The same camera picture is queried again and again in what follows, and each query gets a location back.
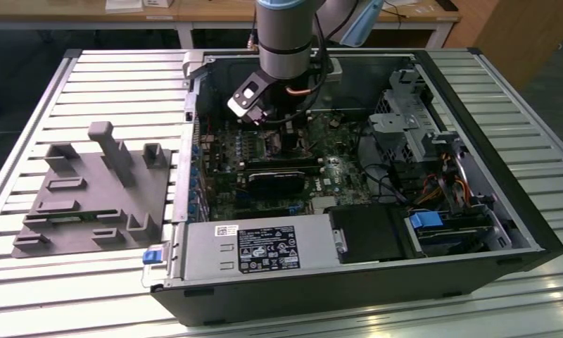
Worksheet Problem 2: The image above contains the grey parts rack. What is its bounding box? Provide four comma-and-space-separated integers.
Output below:
10, 121, 175, 260

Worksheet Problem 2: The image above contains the hard disk in blue carrier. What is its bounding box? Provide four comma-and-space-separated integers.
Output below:
409, 210, 497, 254

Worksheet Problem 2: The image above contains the yellow orange wire bundle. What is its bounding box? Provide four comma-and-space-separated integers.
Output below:
416, 175, 472, 212

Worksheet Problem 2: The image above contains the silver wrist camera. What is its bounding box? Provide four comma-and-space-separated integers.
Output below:
228, 69, 275, 118

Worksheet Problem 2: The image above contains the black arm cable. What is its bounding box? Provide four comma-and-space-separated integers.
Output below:
263, 10, 335, 124

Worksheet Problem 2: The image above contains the green motherboard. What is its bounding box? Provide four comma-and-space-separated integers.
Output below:
197, 107, 376, 222

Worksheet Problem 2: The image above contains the wooden desk white frame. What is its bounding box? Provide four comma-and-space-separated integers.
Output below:
0, 0, 189, 50
177, 0, 462, 50

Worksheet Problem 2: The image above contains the green RAM stick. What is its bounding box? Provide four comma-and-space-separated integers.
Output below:
50, 211, 121, 223

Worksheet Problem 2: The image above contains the silver chipset heatsink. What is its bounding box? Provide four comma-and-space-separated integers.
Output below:
311, 196, 340, 213

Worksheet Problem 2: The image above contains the CPU socket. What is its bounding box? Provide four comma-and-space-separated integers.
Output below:
261, 130, 312, 158

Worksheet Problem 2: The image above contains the silver power supply unit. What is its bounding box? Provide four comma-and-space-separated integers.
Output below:
167, 213, 340, 284

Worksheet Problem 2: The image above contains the wooden cabinet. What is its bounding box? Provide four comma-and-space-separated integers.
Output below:
473, 0, 563, 93

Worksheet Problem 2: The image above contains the blue plastic latch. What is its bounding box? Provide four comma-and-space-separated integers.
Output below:
141, 245, 167, 265

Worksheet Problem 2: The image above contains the black power cable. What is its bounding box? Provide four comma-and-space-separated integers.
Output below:
360, 162, 411, 207

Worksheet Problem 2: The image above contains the perforated metal drive cage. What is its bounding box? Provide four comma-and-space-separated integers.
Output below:
367, 69, 457, 163

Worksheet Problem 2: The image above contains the black RAM slot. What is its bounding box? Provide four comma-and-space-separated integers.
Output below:
249, 160, 320, 167
251, 157, 321, 164
247, 163, 320, 170
247, 165, 319, 173

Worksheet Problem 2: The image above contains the black graphics card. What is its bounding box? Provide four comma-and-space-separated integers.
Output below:
245, 171, 308, 197

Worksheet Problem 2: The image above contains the black disk bay cover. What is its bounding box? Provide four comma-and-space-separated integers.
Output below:
329, 205, 417, 265

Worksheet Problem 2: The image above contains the black PC case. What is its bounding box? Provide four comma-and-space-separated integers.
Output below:
143, 47, 563, 327

